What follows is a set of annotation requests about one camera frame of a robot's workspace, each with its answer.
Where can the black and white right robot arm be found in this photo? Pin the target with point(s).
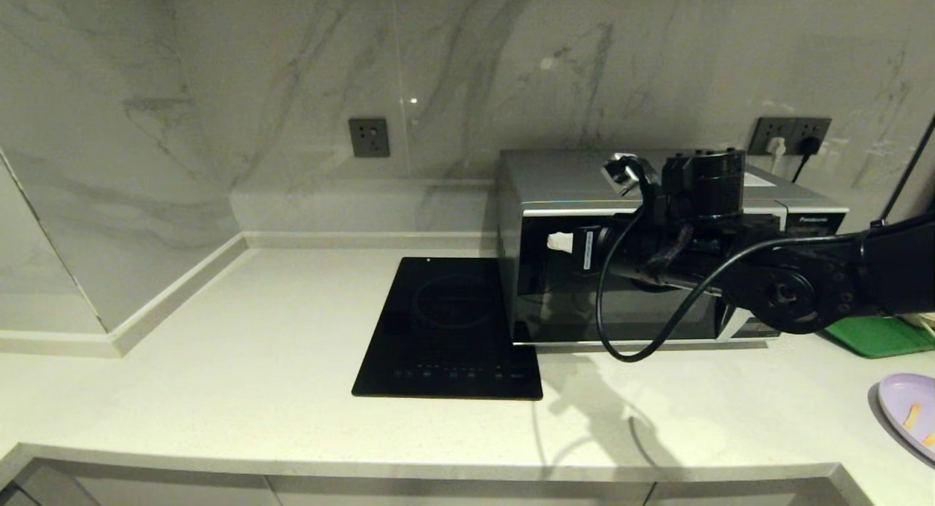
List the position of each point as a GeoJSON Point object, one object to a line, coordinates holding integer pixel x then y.
{"type": "Point", "coordinates": [803, 287]}

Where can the black induction cooktop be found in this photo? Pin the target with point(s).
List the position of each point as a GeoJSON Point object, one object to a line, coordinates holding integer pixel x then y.
{"type": "Point", "coordinates": [438, 331]}

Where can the white paper sheet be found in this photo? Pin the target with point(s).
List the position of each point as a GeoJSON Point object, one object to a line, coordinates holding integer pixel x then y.
{"type": "Point", "coordinates": [760, 177]}

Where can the green plastic tray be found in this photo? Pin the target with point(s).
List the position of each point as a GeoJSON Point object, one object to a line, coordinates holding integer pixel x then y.
{"type": "Point", "coordinates": [869, 334]}

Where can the black glass microwave door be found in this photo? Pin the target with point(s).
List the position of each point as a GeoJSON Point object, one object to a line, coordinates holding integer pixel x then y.
{"type": "Point", "coordinates": [555, 301]}

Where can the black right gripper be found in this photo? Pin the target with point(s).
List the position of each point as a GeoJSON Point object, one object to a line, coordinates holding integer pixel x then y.
{"type": "Point", "coordinates": [593, 249]}

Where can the lilac plastic plate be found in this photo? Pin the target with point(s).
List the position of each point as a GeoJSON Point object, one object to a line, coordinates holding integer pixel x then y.
{"type": "Point", "coordinates": [898, 393]}

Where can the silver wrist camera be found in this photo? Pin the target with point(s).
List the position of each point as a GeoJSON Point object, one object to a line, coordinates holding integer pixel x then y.
{"type": "Point", "coordinates": [619, 171]}

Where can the grey double wall outlet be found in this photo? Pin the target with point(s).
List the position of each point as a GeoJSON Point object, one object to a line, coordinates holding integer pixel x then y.
{"type": "Point", "coordinates": [760, 127]}

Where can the grey single wall outlet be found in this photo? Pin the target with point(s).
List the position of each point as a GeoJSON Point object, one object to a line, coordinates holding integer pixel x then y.
{"type": "Point", "coordinates": [369, 137]}

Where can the silver microwave oven body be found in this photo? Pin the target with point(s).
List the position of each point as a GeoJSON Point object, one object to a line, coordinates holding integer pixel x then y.
{"type": "Point", "coordinates": [570, 174]}

